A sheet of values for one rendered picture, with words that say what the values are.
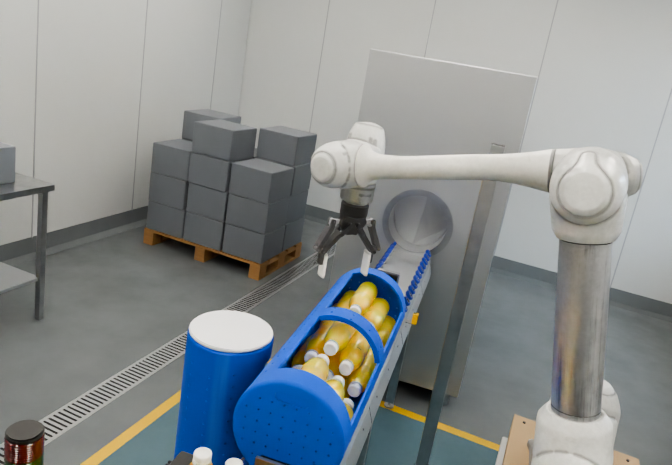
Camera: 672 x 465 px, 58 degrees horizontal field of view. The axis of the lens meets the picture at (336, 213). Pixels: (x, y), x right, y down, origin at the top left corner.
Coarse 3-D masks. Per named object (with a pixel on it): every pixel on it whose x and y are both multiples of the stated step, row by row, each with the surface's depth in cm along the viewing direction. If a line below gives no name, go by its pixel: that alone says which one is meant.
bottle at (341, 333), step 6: (336, 324) 180; (342, 324) 180; (330, 330) 177; (336, 330) 176; (342, 330) 177; (348, 330) 179; (354, 330) 184; (330, 336) 175; (336, 336) 174; (342, 336) 175; (348, 336) 178; (324, 342) 176; (336, 342) 173; (342, 342) 174; (348, 342) 178; (342, 348) 175
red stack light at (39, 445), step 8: (40, 440) 106; (8, 448) 104; (16, 448) 103; (24, 448) 104; (32, 448) 105; (40, 448) 106; (8, 456) 104; (16, 456) 104; (24, 456) 104; (32, 456) 105; (40, 456) 107; (16, 464) 104
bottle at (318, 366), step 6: (312, 360) 157; (318, 360) 158; (324, 360) 160; (306, 366) 154; (312, 366) 154; (318, 366) 155; (324, 366) 157; (312, 372) 152; (318, 372) 153; (324, 372) 155; (324, 378) 155
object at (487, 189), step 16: (496, 144) 254; (480, 192) 258; (480, 208) 259; (480, 224) 261; (480, 240) 262; (464, 256) 266; (464, 272) 268; (464, 288) 269; (464, 304) 271; (448, 336) 276; (448, 352) 278; (448, 368) 280; (432, 400) 286; (432, 416) 287; (432, 432) 289; (416, 464) 295
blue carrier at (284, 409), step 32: (352, 288) 224; (384, 288) 220; (320, 320) 212; (352, 320) 177; (288, 352) 156; (384, 352) 183; (256, 384) 142; (288, 384) 139; (320, 384) 142; (256, 416) 144; (288, 416) 141; (320, 416) 139; (256, 448) 146; (288, 448) 143; (320, 448) 141
